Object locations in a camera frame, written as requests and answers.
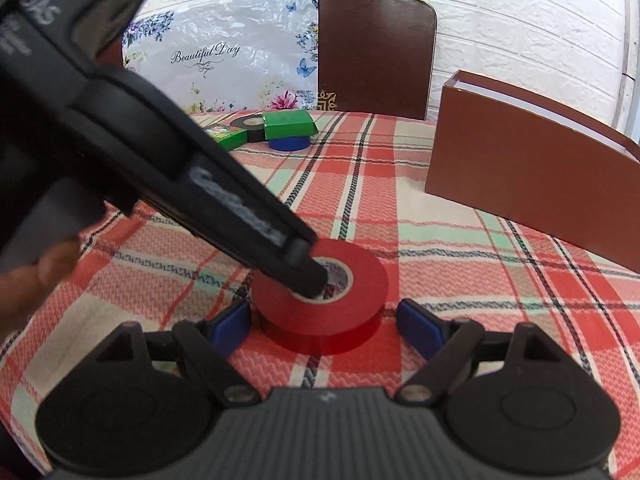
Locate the black tape roll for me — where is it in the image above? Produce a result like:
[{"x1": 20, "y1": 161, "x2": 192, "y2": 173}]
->
[{"x1": 229, "y1": 112, "x2": 271, "y2": 143}]

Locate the floral printed plastic sheet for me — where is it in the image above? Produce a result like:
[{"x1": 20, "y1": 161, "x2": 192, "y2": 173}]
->
[{"x1": 122, "y1": 0, "x2": 321, "y2": 116}]

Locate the person's left hand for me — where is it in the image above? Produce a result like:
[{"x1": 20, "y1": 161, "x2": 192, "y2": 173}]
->
[{"x1": 0, "y1": 241, "x2": 82, "y2": 342}]

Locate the red tape roll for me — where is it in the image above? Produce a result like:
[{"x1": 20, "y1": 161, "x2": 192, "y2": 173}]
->
[{"x1": 250, "y1": 239, "x2": 391, "y2": 356}]

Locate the small plain green box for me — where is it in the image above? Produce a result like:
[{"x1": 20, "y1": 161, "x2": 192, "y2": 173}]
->
[{"x1": 261, "y1": 109, "x2": 317, "y2": 141}]

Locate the brown box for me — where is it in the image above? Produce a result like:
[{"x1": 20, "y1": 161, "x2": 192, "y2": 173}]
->
[{"x1": 425, "y1": 70, "x2": 640, "y2": 273}]

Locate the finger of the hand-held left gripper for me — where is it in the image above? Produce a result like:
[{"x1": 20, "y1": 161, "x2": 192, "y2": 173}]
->
[{"x1": 149, "y1": 151, "x2": 331, "y2": 303}]

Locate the blue tape roll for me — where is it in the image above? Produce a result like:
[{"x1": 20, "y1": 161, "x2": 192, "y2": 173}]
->
[{"x1": 267, "y1": 132, "x2": 312, "y2": 152}]

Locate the red plaid blanket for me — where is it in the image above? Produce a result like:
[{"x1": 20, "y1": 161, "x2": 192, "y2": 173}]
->
[{"x1": 0, "y1": 107, "x2": 640, "y2": 480}]

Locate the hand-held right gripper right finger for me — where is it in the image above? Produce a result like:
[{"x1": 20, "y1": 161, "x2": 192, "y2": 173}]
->
[{"x1": 397, "y1": 298, "x2": 566, "y2": 406}]

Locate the large printed green box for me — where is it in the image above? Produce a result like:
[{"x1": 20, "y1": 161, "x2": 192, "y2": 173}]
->
[{"x1": 202, "y1": 124, "x2": 249, "y2": 152}]

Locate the brown wooden headboard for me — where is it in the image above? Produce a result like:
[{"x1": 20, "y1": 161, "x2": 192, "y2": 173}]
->
[{"x1": 317, "y1": 0, "x2": 438, "y2": 122}]

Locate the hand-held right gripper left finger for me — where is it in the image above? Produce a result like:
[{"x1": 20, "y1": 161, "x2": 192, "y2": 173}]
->
[{"x1": 95, "y1": 299, "x2": 261, "y2": 406}]

